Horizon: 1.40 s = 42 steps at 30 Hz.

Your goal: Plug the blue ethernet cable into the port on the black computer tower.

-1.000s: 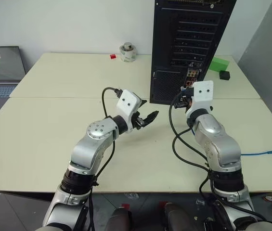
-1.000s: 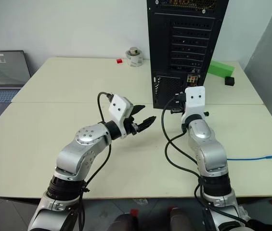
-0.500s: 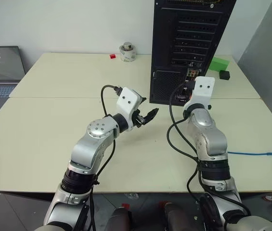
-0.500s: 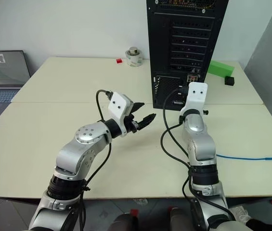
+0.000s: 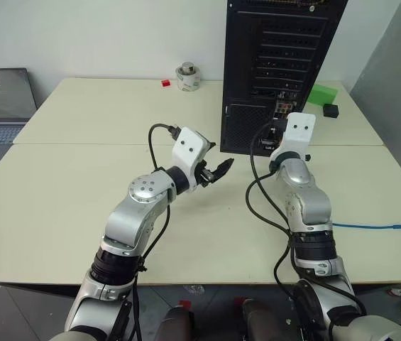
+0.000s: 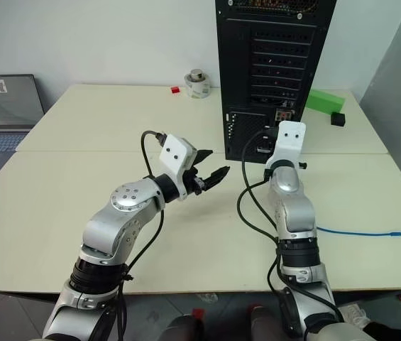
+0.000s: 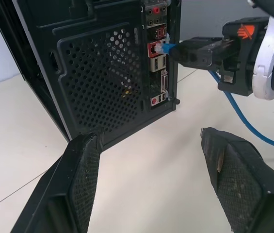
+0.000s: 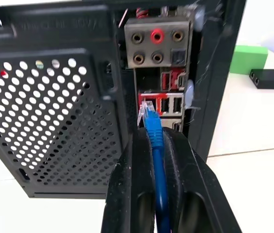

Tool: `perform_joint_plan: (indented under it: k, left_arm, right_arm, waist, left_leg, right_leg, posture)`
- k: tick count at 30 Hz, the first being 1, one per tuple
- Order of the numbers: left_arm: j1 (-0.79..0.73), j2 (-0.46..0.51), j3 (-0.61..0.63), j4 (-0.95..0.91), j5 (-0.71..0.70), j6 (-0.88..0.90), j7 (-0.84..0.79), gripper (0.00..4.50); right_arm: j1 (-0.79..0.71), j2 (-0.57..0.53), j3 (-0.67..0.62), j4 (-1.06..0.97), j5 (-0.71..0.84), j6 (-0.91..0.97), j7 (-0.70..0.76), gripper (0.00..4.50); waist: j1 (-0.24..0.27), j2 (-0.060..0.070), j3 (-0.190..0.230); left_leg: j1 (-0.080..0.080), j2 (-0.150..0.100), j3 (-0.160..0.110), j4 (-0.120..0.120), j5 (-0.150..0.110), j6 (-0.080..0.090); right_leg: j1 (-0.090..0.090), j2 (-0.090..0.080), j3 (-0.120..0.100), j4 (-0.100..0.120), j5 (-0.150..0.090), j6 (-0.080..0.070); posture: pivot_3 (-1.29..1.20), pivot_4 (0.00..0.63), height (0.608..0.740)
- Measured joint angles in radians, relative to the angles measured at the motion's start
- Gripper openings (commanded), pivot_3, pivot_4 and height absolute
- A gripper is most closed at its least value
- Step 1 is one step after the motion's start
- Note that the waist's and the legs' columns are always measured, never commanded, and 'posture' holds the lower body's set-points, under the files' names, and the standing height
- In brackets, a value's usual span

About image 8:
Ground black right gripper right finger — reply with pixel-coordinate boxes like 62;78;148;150
161;127;242;233

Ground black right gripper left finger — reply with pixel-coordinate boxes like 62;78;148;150
100;127;157;233

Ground blue ethernet cable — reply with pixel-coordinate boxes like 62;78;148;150
137;100;172;233

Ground black computer tower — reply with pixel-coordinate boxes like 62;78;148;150
0;0;247;200

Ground green rectangular box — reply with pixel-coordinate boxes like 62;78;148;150
230;45;269;75

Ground small black network switch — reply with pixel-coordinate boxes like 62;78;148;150
249;68;274;90

